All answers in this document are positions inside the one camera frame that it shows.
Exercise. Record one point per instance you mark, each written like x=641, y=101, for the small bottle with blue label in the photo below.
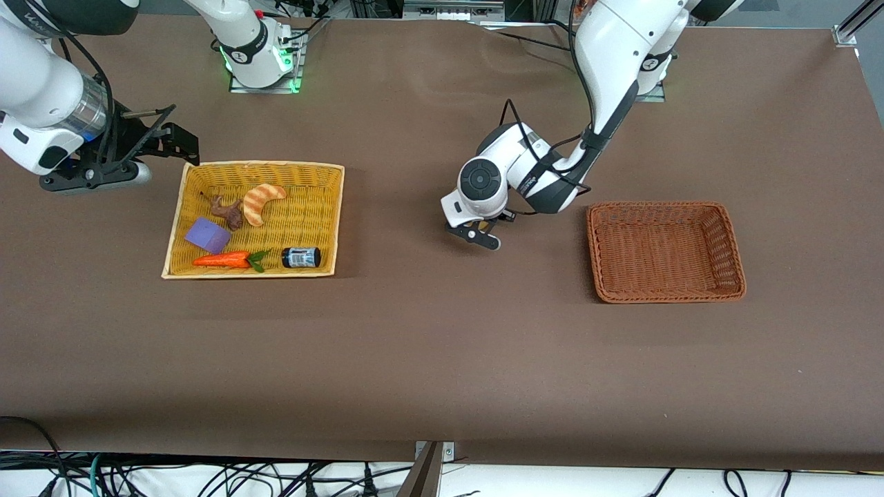
x=300, y=257

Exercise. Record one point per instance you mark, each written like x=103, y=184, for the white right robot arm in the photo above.
x=34, y=83

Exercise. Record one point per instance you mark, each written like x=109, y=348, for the grey background equipment box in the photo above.
x=452, y=10

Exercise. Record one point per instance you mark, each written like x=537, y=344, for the brown woven basket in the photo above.
x=663, y=252

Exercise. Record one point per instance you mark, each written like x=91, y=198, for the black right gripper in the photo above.
x=128, y=132

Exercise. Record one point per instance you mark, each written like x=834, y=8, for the toy croissant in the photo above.
x=257, y=203

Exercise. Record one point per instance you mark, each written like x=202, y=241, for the orange toy carrot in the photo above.
x=221, y=260

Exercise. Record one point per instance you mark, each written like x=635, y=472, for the small metal table bracket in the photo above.
x=449, y=451

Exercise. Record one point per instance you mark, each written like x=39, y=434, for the yellow woven basket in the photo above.
x=311, y=228

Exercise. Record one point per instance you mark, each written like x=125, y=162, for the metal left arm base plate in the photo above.
x=652, y=95

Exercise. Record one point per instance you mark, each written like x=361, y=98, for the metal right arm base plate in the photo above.
x=238, y=84

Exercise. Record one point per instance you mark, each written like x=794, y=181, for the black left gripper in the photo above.
x=508, y=217

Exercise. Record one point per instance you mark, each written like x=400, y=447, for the purple foam block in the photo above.
x=207, y=235

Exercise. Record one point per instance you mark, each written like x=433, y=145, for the brown slanted post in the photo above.
x=423, y=476

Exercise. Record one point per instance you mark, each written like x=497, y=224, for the aluminium profile corner piece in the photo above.
x=846, y=33

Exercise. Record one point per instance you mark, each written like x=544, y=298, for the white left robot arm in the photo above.
x=608, y=41

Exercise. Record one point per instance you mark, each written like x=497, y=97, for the brown toy lion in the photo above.
x=231, y=214

